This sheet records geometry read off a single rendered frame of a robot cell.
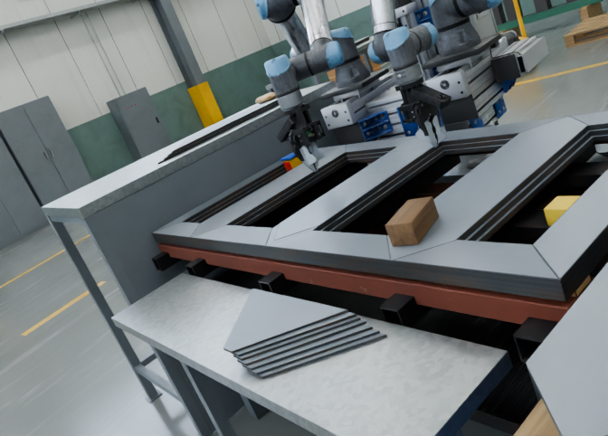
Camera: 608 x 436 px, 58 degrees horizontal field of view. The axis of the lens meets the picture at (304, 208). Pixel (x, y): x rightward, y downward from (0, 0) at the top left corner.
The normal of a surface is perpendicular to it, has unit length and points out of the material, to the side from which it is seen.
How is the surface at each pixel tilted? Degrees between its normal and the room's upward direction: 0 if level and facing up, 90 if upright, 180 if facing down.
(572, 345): 0
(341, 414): 0
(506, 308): 90
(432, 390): 0
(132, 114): 90
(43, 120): 90
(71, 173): 90
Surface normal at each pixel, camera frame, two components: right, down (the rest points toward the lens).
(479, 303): -0.71, 0.47
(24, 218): 0.73, -0.08
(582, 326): -0.37, -0.89
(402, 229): -0.52, 0.45
